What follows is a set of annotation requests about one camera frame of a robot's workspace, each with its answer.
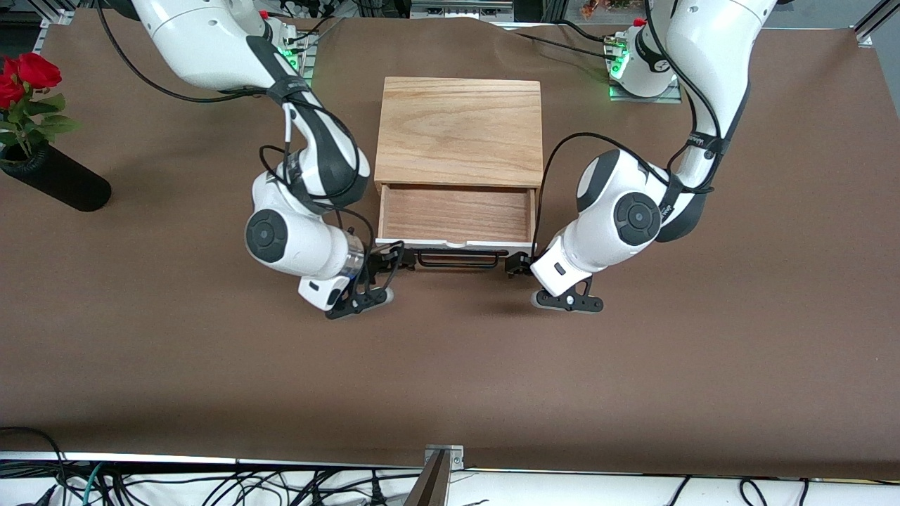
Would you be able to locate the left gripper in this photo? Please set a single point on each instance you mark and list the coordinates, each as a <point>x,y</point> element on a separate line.
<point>518,265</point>

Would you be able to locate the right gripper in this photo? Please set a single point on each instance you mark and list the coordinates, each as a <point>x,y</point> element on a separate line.
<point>380,262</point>

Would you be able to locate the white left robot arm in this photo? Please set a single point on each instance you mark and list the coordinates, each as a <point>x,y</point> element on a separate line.
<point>633,211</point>

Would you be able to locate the light wooden drawer cabinet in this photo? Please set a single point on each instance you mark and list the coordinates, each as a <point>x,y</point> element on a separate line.
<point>458,130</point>

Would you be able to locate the brown table cover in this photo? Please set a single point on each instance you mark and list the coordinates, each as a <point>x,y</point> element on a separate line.
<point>450,365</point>

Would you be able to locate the grey power strip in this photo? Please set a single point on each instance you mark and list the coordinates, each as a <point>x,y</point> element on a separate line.
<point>457,10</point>

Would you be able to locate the red rose with leaves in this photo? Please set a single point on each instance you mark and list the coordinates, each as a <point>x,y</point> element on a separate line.
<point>31,70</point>

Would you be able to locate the metal camera post with bracket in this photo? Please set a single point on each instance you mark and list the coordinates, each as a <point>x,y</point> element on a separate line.
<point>437,469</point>

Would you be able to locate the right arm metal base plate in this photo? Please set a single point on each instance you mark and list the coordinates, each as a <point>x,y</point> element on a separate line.
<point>309,63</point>

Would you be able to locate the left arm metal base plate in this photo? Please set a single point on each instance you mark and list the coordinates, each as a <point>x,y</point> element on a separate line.
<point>668,97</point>

